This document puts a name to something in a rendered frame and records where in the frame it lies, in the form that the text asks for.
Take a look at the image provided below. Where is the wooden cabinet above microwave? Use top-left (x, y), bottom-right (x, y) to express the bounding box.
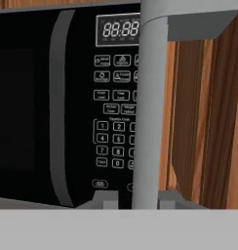
top-left (0, 0), bottom-right (142, 11)

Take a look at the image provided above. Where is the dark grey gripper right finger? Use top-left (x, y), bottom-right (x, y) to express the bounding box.
top-left (157, 189), bottom-right (208, 210)

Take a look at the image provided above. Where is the wooden cabinet door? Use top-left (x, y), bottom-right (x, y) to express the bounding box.
top-left (158, 9), bottom-right (238, 210)

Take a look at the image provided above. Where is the grey microwave door handle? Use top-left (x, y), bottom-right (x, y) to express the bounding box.
top-left (48, 9), bottom-right (77, 209)

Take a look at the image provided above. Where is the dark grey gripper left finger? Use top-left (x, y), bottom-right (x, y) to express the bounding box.
top-left (74, 189), bottom-right (120, 210)

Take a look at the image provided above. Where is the black microwave oven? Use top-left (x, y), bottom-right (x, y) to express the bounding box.
top-left (0, 2), bottom-right (142, 210)

